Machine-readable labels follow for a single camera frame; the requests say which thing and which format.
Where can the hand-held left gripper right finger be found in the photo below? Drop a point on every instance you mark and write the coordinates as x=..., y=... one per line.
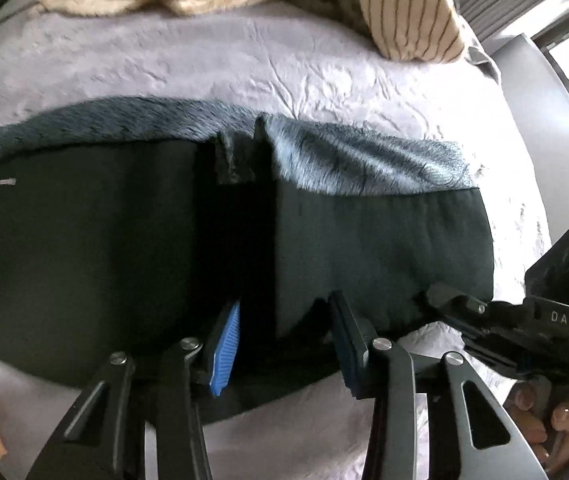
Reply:
x=347, y=345

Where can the blue floral bed runner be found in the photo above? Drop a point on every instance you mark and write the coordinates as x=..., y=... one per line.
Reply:
x=344, y=160

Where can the lavender quilted bedspread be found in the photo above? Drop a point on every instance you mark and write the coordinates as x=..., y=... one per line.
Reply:
x=189, y=60

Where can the person's right hand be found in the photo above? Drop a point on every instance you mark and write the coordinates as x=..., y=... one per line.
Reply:
x=564, y=420

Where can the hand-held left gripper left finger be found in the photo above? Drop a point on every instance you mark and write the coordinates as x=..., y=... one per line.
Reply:
x=225, y=350

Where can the black pants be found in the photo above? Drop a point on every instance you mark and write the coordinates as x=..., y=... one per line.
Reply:
x=89, y=260

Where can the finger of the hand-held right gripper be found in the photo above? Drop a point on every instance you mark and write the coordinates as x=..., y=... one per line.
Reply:
x=452, y=300

